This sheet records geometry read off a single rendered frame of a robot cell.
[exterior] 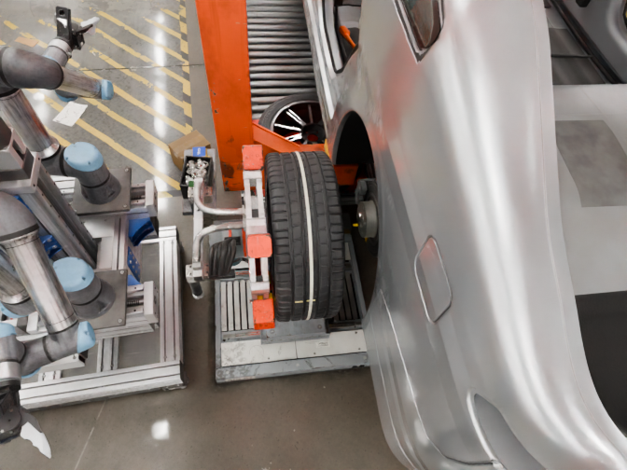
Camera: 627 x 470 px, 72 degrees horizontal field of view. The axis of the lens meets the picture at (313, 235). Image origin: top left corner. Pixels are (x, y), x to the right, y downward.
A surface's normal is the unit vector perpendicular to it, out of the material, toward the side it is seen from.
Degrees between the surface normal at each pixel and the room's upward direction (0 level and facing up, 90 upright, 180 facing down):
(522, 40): 21
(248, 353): 0
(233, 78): 90
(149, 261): 0
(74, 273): 8
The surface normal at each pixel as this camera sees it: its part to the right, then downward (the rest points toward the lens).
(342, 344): 0.08, -0.52
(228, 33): 0.13, 0.85
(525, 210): -0.25, -0.32
